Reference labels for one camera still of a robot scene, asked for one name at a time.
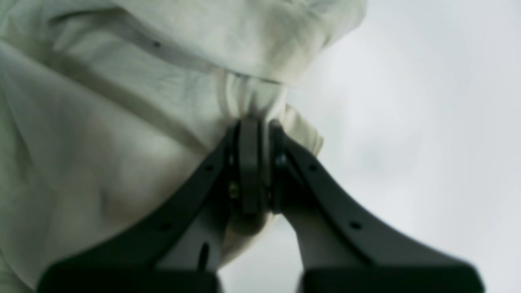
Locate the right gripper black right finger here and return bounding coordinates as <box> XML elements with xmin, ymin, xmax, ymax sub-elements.
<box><xmin>269</xmin><ymin>120</ymin><xmax>485</xmax><ymax>293</ymax></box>

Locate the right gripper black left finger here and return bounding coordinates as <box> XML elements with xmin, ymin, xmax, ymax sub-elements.
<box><xmin>37</xmin><ymin>118</ymin><xmax>265</xmax><ymax>293</ymax></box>

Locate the beige grey t-shirt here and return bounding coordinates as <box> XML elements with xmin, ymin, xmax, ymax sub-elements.
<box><xmin>1</xmin><ymin>0</ymin><xmax>368</xmax><ymax>293</ymax></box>

